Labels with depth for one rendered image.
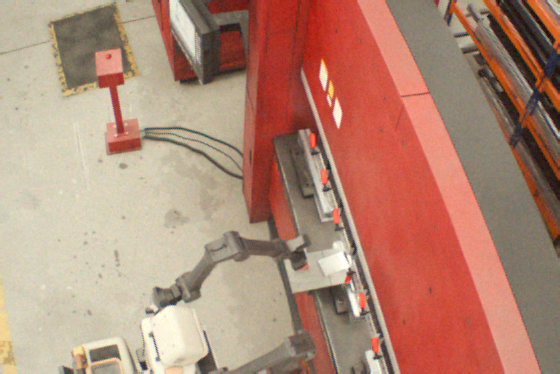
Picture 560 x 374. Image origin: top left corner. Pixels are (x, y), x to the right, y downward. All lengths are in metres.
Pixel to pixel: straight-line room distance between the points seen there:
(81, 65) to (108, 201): 1.25
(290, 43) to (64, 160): 2.16
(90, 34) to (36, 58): 0.48
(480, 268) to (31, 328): 3.04
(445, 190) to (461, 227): 0.12
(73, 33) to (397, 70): 3.83
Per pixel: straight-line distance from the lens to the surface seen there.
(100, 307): 4.24
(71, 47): 5.52
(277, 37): 3.15
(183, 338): 2.63
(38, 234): 4.56
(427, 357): 2.30
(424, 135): 2.01
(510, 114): 4.85
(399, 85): 2.11
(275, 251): 2.80
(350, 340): 3.21
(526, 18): 4.47
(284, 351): 2.53
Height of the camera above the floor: 3.84
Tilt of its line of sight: 57 degrees down
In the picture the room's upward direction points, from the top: 6 degrees clockwise
